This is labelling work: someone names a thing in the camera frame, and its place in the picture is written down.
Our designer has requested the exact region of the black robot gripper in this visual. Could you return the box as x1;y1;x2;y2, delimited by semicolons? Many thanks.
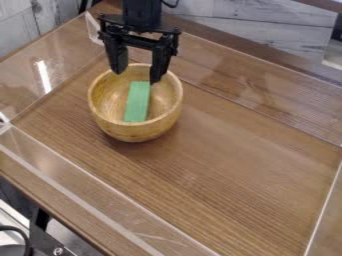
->
98;0;181;84

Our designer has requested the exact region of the clear acrylic tray wall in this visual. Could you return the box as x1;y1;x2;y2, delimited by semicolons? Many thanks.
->
0;18;342;256

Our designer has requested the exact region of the clear acrylic corner bracket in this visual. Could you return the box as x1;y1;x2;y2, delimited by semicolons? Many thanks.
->
84;12;104;46

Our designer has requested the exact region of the green rectangular block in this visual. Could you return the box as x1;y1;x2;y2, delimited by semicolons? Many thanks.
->
122;81;150;122

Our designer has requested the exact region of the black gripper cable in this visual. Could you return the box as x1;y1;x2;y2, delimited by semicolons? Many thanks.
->
160;0;181;9

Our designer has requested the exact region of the black cable on floor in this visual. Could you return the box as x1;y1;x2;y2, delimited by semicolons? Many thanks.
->
0;224;32;256

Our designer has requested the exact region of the black table leg frame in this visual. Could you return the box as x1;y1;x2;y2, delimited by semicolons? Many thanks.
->
29;208;76;256

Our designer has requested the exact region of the brown wooden bowl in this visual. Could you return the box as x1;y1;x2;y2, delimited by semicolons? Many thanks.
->
86;63;182;143

